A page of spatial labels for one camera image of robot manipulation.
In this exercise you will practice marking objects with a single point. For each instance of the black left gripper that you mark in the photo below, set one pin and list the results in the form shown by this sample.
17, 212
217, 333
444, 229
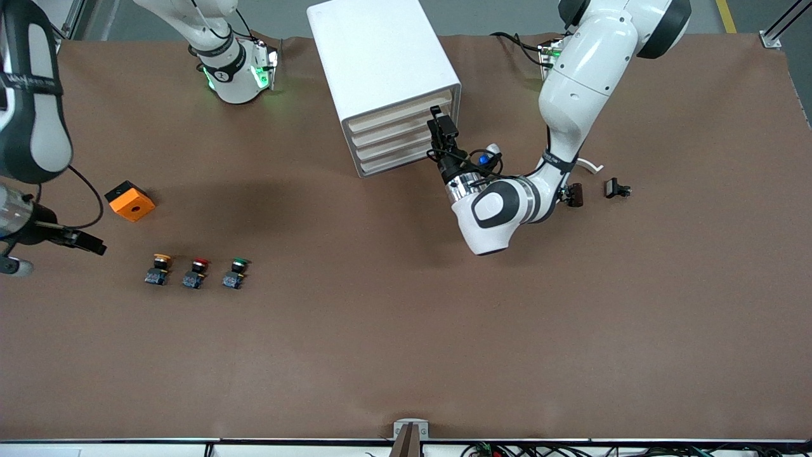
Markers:
448, 166

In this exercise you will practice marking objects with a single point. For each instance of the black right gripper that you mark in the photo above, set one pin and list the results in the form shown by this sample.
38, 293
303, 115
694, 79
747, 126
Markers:
33, 231

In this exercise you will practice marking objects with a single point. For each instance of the yellow push button switch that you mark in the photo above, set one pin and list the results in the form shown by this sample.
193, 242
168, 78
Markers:
158, 270

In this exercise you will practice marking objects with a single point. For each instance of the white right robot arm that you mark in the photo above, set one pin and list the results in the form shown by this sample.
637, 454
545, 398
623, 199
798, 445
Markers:
235, 76

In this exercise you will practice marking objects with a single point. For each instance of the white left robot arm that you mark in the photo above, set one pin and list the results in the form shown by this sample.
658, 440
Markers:
577, 95

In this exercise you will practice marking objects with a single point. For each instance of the orange black button box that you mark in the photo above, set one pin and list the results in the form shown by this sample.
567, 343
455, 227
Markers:
131, 203

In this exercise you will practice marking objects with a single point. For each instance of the dark brown small component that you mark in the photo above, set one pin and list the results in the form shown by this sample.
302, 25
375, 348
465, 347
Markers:
575, 195

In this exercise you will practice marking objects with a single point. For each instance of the white curved plastic piece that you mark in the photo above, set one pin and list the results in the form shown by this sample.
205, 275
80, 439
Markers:
593, 165

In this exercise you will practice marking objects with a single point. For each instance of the black small component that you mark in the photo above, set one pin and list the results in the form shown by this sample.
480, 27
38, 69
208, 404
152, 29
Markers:
614, 188

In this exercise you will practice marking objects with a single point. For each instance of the brown table mat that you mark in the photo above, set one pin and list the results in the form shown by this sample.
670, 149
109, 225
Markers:
406, 317

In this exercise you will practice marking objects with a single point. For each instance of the red push button switch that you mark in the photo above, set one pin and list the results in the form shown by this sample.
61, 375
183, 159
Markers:
196, 273

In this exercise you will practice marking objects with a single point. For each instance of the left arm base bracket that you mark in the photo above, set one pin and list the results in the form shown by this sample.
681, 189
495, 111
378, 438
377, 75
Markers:
549, 54

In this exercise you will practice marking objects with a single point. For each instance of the green push button switch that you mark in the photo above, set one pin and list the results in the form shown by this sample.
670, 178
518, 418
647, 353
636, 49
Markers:
235, 273

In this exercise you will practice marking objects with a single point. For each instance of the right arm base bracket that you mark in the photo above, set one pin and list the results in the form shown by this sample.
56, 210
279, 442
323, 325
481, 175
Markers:
269, 63

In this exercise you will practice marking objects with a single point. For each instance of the aluminium frame post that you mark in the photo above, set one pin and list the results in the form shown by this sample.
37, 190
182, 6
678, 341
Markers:
76, 19
770, 40

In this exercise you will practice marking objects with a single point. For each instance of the metal table edge bracket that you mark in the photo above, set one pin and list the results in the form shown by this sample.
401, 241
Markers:
410, 428

